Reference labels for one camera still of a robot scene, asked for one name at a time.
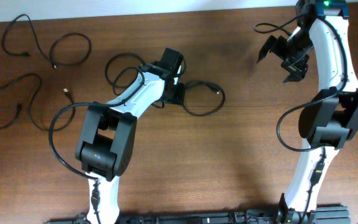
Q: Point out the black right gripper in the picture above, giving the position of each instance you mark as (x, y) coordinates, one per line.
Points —
(295, 68)

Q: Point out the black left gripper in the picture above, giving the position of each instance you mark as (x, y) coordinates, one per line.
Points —
(176, 96)

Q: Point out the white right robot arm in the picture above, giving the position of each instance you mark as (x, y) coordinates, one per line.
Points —
(328, 121)

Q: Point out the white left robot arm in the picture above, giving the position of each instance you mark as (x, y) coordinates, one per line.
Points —
(107, 137)

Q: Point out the black aluminium frame rail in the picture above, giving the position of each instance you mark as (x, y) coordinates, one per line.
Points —
(197, 217)

